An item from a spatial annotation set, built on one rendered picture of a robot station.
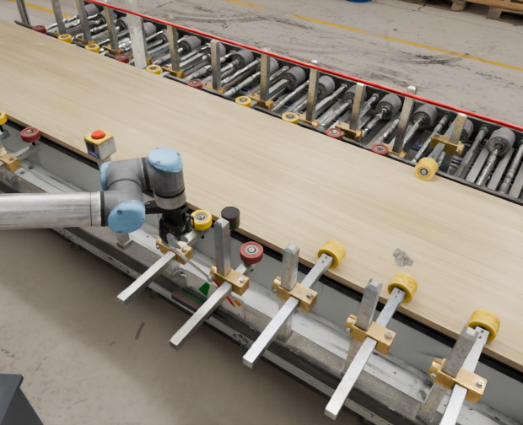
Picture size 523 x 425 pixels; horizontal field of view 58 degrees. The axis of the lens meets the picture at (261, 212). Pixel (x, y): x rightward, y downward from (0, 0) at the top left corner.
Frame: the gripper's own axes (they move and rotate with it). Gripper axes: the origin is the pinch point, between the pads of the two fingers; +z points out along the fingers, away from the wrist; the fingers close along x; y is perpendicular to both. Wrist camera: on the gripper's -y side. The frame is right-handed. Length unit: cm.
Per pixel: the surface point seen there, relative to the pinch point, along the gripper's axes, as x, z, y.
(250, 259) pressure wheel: 15.3, 8.1, 20.1
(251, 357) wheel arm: -18.2, 2.0, 43.8
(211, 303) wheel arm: -4.6, 12.0, 18.7
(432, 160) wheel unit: 96, 0, 54
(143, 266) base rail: 3.9, 28.5, -22.5
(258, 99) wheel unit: 115, 12, -44
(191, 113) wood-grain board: 78, 8, -58
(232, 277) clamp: 7.4, 11.0, 18.3
